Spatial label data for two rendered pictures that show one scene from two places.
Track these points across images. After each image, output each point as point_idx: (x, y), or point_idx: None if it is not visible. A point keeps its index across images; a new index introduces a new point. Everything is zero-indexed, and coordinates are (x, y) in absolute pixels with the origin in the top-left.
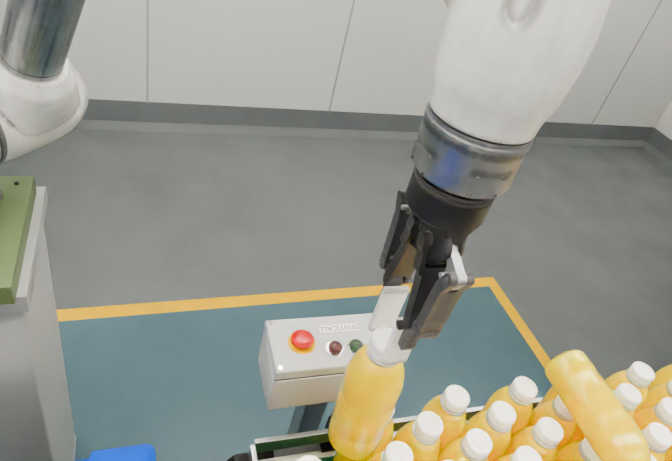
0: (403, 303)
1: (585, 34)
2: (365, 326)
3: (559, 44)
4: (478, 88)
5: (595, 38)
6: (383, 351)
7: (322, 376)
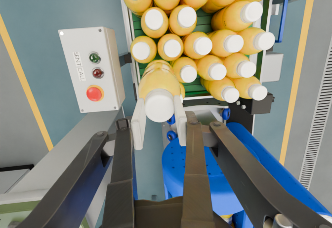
0: (139, 111)
1: None
2: (74, 45)
3: None
4: None
5: None
6: (171, 115)
7: (115, 79)
